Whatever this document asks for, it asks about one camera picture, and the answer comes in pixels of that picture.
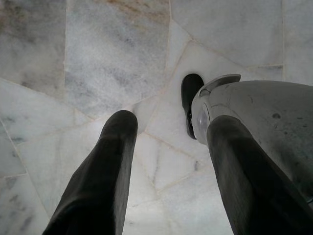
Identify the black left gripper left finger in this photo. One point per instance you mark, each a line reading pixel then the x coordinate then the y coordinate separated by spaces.
pixel 107 171

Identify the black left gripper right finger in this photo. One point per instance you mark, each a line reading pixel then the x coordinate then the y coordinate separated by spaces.
pixel 244 183

